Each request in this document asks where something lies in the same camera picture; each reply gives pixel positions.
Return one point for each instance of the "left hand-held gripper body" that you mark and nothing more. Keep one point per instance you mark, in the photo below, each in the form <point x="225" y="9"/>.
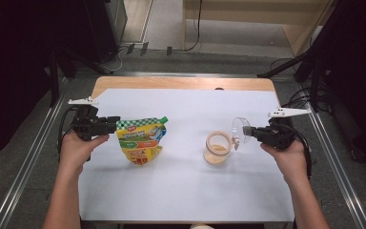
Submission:
<point x="87" y="125"/>

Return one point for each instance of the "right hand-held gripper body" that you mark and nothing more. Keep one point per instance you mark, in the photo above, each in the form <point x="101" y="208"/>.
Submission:
<point x="278" y="135"/>

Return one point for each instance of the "yellow spouted seasoning pouch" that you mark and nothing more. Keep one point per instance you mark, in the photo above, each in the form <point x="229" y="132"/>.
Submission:
<point x="141" y="140"/>

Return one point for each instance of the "clear glass jar with lid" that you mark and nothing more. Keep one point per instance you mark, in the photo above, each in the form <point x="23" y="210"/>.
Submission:
<point x="216" y="156"/>

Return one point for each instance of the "person's left hand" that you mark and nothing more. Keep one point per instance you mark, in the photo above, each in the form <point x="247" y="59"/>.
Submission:
<point x="76" y="151"/>

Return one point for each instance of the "person's right hand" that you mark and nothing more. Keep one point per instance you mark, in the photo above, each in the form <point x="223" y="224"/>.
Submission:
<point x="287" y="162"/>

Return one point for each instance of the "black metal stand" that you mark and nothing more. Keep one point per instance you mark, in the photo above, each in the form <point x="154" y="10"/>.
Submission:
<point x="286" y="65"/>
<point x="54" y="79"/>

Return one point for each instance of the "white paper sheet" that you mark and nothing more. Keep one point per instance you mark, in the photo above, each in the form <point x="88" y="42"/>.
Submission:
<point x="187" y="191"/>

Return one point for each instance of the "black cabinet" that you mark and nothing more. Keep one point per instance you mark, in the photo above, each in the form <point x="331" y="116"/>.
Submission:
<point x="108" y="28"/>

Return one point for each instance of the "light wooden shelf unit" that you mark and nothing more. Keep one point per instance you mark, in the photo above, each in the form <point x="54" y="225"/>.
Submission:
<point x="251" y="17"/>

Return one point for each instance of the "metal floor rail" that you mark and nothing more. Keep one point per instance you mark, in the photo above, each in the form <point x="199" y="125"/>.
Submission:
<point x="332" y="159"/>
<point x="28" y="159"/>
<point x="187" y="74"/>

